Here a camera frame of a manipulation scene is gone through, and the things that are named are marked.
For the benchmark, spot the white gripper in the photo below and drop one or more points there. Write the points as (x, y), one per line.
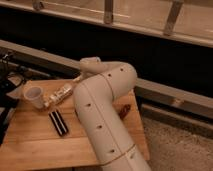
(78, 79)

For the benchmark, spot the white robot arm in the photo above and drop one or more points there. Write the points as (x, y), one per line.
(102, 83)

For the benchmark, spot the white wrapped snack package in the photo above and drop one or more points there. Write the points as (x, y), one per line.
(59, 95)

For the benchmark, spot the black white striped bar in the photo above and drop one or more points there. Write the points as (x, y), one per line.
(58, 123)

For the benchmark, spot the red brown snack bar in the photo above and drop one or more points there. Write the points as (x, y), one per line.
(124, 111)

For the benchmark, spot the black camera tripod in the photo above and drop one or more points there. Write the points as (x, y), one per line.
(11, 85)

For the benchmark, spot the metal window frame rail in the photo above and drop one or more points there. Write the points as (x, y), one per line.
(184, 20)

